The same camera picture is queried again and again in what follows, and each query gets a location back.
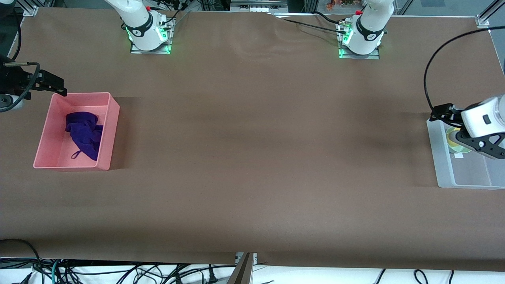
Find yellow cup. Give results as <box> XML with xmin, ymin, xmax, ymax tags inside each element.
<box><xmin>447</xmin><ymin>127</ymin><xmax>467</xmax><ymax>153</ymax></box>

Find green bowl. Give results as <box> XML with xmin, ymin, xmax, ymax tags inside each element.
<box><xmin>445</xmin><ymin>126</ymin><xmax>473</xmax><ymax>154</ymax></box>

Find purple cloth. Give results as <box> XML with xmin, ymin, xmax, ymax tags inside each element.
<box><xmin>65</xmin><ymin>112</ymin><xmax>104</xmax><ymax>161</ymax></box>

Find translucent plastic bin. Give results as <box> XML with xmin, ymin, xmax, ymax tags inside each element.
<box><xmin>426</xmin><ymin>118</ymin><xmax>505</xmax><ymax>190</ymax></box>

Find pink plastic bin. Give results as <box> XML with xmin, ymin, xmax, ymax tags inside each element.
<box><xmin>33</xmin><ymin>92</ymin><xmax>120</xmax><ymax>171</ymax></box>

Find aluminium corner profile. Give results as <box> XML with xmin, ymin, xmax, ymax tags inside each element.
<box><xmin>475</xmin><ymin>0</ymin><xmax>505</xmax><ymax>29</ymax></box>

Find orange background object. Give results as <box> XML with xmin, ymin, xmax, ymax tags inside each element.
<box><xmin>325</xmin><ymin>0</ymin><xmax>357</xmax><ymax>11</ymax></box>

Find brown table cover sheet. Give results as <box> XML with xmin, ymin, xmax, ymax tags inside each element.
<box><xmin>0</xmin><ymin>7</ymin><xmax>505</xmax><ymax>272</ymax></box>

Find grey metal box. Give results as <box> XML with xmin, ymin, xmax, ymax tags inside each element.
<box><xmin>230</xmin><ymin>0</ymin><xmax>290</xmax><ymax>13</ymax></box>

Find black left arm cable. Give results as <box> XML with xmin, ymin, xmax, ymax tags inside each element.
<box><xmin>424</xmin><ymin>27</ymin><xmax>505</xmax><ymax>113</ymax></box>

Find aluminium profile with bracket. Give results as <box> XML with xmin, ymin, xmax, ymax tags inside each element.
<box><xmin>17</xmin><ymin>0</ymin><xmax>39</xmax><ymax>17</ymax></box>

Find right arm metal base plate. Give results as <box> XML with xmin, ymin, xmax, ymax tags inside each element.
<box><xmin>130</xmin><ymin>18</ymin><xmax>171</xmax><ymax>55</ymax></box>

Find short black table cable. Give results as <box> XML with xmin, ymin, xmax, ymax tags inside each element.
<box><xmin>313</xmin><ymin>11</ymin><xmax>352</xmax><ymax>25</ymax></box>

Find long black table cable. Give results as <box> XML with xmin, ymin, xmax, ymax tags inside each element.
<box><xmin>275</xmin><ymin>15</ymin><xmax>348</xmax><ymax>35</ymax></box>

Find black looped floor cable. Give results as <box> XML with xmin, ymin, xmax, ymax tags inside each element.
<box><xmin>0</xmin><ymin>238</ymin><xmax>45</xmax><ymax>284</ymax></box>

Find teal cable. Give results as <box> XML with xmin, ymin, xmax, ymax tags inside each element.
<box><xmin>50</xmin><ymin>260</ymin><xmax>62</xmax><ymax>284</ymax></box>

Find black cable tangle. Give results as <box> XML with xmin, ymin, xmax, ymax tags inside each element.
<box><xmin>59</xmin><ymin>263</ymin><xmax>237</xmax><ymax>284</ymax></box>

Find aluminium frame post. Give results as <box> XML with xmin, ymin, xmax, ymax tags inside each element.
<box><xmin>226</xmin><ymin>252</ymin><xmax>256</xmax><ymax>284</ymax></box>

